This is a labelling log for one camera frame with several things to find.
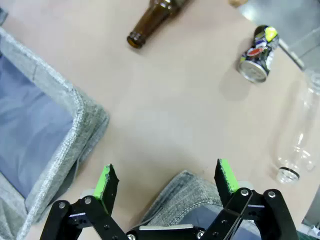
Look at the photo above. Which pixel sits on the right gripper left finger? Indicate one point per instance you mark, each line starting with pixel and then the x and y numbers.
pixel 102 192

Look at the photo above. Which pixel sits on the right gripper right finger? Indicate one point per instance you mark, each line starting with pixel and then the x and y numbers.
pixel 227 180

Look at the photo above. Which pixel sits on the crushed dark soda can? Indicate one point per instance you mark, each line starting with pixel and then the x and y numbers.
pixel 260 55

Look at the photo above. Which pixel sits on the brown glass bottle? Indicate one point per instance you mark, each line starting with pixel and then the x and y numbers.
pixel 150 22

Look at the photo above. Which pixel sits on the grey felt basket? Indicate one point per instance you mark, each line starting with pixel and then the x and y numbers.
pixel 85 120
pixel 185 190

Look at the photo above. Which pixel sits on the clear plastic bottle without label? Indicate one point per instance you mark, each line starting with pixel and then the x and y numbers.
pixel 297 140

